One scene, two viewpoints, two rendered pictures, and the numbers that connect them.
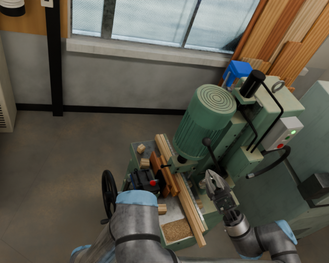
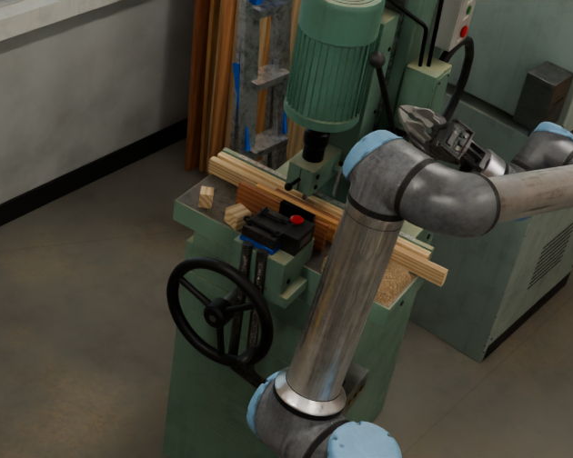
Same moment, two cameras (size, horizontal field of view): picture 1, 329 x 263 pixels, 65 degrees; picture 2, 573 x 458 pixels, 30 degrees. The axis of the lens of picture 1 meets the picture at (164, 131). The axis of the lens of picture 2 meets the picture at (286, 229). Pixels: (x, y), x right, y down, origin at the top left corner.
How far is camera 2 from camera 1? 1.40 m
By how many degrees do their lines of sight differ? 22
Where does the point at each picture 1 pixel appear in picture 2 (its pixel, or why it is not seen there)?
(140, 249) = (437, 172)
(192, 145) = (341, 94)
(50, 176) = not seen: outside the picture
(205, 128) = (356, 45)
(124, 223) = (391, 167)
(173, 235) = (388, 285)
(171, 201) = not seen: hidden behind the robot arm
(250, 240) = not seen: hidden behind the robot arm
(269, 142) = (447, 32)
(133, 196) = (375, 139)
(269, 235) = (537, 152)
